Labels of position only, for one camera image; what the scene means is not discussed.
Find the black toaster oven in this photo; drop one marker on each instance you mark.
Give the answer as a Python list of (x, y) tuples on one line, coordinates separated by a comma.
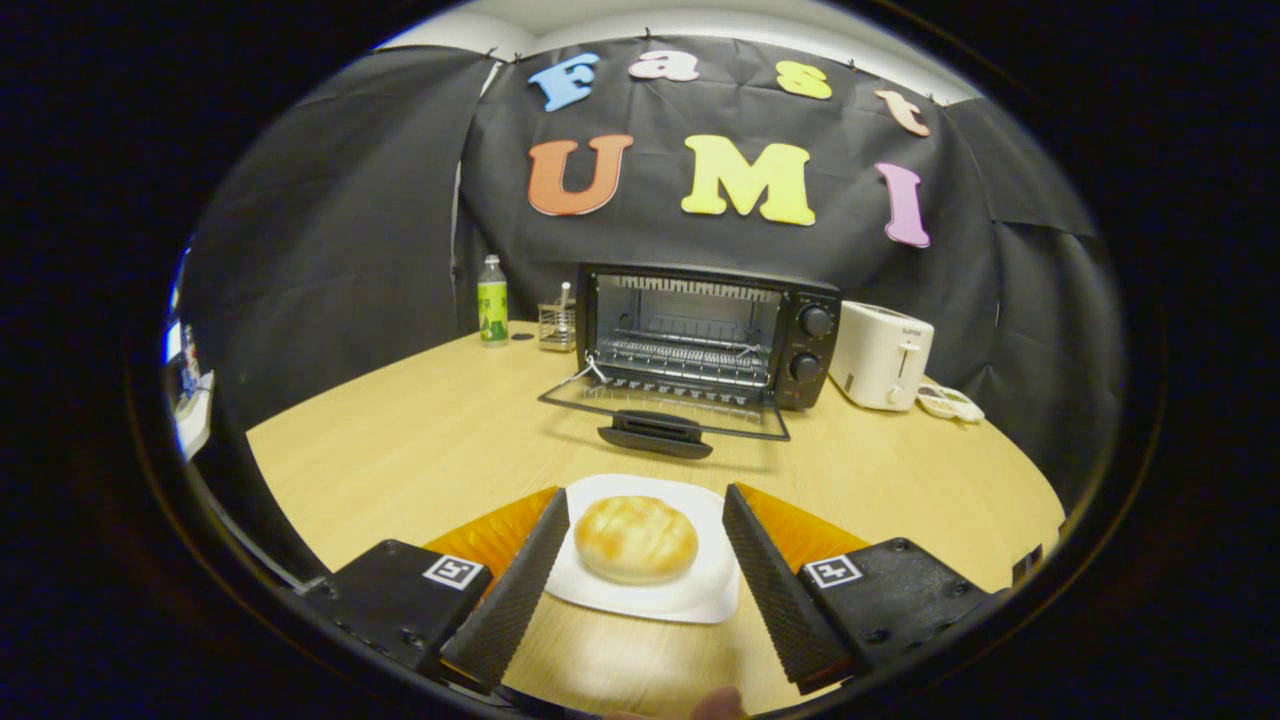
[(830, 345)]

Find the black backdrop cloth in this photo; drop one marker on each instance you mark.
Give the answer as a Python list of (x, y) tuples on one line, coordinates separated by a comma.
[(330, 230)]

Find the utensil in holder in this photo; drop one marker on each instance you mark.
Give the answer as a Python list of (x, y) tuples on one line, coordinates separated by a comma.
[(566, 300)]

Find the white square plate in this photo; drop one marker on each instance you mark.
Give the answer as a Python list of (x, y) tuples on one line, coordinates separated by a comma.
[(700, 592)]

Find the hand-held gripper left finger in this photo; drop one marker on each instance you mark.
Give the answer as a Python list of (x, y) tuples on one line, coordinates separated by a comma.
[(510, 610)]

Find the white pop-up toaster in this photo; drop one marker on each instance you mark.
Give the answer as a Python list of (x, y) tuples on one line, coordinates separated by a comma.
[(875, 355)]

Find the round golden bread bun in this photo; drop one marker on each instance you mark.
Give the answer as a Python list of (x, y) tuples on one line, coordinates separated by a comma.
[(636, 540)]

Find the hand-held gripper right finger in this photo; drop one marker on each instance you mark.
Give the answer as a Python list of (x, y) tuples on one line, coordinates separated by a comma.
[(785, 600)]

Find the small white sauce dish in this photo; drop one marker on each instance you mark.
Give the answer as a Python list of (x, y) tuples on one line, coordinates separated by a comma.
[(935, 402), (968, 406)]

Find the green label plastic bottle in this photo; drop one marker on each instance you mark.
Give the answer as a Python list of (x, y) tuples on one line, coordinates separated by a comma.
[(492, 300)]

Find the metal oven rack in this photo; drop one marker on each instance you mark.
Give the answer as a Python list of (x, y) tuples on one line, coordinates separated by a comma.
[(680, 355)]

